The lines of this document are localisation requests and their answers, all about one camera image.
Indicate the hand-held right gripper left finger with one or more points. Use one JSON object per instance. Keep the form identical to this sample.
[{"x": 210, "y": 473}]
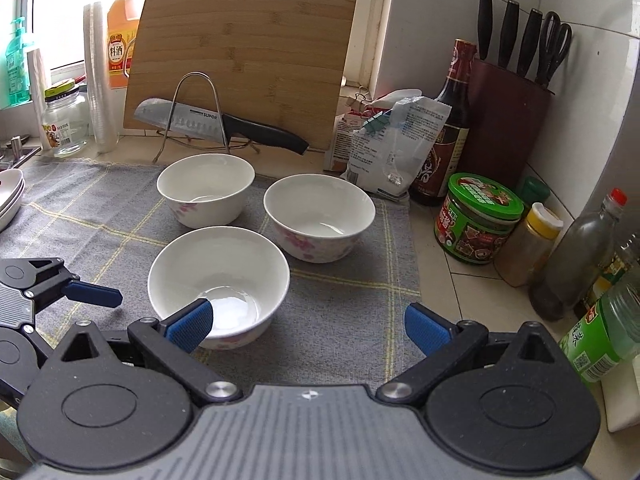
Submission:
[{"x": 192, "y": 325}]

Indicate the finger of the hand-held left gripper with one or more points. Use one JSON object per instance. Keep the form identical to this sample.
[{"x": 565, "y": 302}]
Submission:
[
  {"x": 95, "y": 293},
  {"x": 35, "y": 344}
]

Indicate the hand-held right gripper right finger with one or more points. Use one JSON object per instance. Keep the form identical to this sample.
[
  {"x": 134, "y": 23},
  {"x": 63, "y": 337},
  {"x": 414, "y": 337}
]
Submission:
[{"x": 425, "y": 327}]

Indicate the white floral bowl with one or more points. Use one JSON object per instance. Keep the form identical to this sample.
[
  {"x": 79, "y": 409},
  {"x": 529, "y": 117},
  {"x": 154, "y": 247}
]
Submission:
[
  {"x": 310, "y": 245},
  {"x": 220, "y": 270},
  {"x": 205, "y": 210}
]

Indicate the grey checked cloth mat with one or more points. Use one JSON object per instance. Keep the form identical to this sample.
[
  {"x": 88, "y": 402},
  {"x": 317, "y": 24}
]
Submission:
[{"x": 325, "y": 310}]

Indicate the green lid sauce jar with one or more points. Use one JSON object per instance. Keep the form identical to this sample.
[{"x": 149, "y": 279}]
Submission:
[{"x": 475, "y": 220}]

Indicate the yellow lid spice jar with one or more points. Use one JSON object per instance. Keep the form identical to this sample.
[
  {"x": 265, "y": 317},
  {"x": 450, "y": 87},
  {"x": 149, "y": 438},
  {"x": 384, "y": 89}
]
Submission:
[{"x": 525, "y": 250}]

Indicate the metal sink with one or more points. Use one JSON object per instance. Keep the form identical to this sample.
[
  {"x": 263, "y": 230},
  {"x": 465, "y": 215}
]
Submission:
[{"x": 15, "y": 160}]

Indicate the metal sink knob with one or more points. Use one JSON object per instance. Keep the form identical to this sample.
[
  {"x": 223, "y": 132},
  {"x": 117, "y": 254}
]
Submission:
[{"x": 18, "y": 144}]

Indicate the dark soy sauce bottle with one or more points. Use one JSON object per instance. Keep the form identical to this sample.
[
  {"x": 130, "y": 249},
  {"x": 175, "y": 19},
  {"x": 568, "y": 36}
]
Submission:
[{"x": 440, "y": 160}]

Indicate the clear printed plastic bag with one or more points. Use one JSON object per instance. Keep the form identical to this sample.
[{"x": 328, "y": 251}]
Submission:
[{"x": 390, "y": 160}]

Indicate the glass jar with green lid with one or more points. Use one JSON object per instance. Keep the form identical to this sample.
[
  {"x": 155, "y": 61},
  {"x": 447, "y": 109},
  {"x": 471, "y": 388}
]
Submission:
[{"x": 65, "y": 125}]

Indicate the green label glass bottle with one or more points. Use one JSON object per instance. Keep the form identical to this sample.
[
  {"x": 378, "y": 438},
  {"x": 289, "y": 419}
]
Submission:
[{"x": 600, "y": 330}]

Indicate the small green cap jar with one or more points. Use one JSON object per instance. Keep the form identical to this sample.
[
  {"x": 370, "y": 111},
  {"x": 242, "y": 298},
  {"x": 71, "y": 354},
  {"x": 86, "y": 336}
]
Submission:
[{"x": 535, "y": 191}]

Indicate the steel santoku knife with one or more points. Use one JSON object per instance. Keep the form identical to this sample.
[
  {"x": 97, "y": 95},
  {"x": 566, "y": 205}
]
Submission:
[{"x": 165, "y": 115}]

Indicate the clear glass condiment bottle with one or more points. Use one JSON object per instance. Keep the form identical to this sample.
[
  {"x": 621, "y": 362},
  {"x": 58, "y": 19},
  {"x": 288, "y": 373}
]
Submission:
[{"x": 617, "y": 270}]

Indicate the stack of clear plastic cups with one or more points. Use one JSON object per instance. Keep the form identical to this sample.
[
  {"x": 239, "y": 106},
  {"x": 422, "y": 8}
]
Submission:
[{"x": 100, "y": 85}]

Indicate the white food bag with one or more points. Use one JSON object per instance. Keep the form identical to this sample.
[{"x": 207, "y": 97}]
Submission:
[{"x": 342, "y": 135}]

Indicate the green binder clip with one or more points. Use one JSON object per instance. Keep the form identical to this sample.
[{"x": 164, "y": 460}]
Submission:
[{"x": 377, "y": 122}]

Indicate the thin cling film roll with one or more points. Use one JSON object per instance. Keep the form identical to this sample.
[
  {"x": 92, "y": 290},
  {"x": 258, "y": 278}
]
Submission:
[{"x": 39, "y": 90}]

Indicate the white plastic box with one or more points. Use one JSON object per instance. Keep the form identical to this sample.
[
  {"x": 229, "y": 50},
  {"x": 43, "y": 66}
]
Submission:
[{"x": 622, "y": 405}]

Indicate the dark red knife block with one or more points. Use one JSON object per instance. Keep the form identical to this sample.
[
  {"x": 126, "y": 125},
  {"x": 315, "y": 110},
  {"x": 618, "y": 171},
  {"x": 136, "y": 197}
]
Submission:
[{"x": 505, "y": 125}]

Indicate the green detergent bottle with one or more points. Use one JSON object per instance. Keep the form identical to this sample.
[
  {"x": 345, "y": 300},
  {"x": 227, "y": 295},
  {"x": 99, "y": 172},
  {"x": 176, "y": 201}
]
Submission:
[{"x": 17, "y": 70}]

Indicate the orange cooking wine jug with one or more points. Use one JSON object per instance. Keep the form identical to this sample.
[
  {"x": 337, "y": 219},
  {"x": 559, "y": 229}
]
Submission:
[{"x": 117, "y": 35}]

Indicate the bamboo cutting board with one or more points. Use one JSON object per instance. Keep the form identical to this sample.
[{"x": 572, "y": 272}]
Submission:
[{"x": 240, "y": 50}]

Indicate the black kitchen scissors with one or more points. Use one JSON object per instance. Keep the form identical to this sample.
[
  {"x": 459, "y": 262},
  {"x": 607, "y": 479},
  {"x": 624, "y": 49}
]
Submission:
[{"x": 546, "y": 74}]

